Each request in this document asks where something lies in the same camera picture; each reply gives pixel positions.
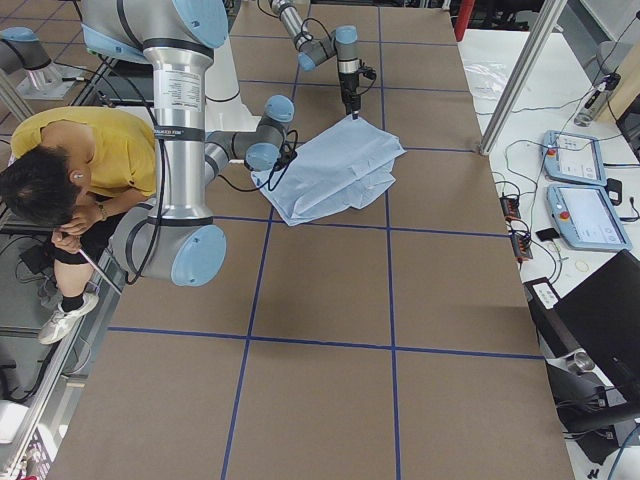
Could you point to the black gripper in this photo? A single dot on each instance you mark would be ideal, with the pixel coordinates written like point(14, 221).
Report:
point(346, 83)

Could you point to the aluminium frame post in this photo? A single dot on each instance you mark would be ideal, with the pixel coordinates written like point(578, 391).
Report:
point(537, 38)

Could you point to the black monitor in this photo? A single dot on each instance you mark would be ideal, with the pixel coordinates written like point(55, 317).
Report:
point(599, 316)

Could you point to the white sneaker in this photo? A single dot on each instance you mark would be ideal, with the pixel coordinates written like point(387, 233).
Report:
point(69, 311)

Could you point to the clear water bottle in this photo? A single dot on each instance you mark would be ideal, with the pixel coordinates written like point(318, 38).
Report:
point(597, 99)

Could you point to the blue teach pendant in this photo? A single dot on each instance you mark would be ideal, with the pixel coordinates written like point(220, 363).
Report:
point(585, 218)
point(573, 158)

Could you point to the light blue button-up shirt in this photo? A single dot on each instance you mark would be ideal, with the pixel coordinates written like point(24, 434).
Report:
point(349, 165)

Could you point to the upper blue teach pendant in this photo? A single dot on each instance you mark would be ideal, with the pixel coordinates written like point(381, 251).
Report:
point(573, 158)

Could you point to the lower blue teach pendant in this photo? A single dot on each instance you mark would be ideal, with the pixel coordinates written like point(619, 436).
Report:
point(585, 218)

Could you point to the black orange usb hub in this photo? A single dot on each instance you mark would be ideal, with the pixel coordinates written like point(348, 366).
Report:
point(510, 208)

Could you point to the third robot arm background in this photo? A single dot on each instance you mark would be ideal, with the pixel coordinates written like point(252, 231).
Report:
point(21, 49)

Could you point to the person in yellow shirt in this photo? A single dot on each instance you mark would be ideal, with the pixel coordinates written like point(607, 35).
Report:
point(78, 170)

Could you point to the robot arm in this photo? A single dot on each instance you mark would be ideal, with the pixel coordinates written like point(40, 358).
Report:
point(172, 236)
point(315, 45)

